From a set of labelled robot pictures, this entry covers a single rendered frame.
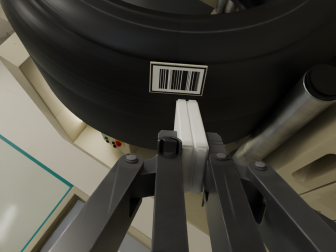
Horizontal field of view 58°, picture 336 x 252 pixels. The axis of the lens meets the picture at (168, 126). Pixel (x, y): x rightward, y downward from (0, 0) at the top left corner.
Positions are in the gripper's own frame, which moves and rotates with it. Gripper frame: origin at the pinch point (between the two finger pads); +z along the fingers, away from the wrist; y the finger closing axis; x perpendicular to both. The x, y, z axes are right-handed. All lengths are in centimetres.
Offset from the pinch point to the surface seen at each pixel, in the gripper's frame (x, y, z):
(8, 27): -79, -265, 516
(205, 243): -257, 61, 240
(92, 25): 4.1, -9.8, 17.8
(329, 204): -34, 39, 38
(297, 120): -5.5, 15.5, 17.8
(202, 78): 0.0, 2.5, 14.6
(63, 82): -3.9, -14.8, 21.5
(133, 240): -63, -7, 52
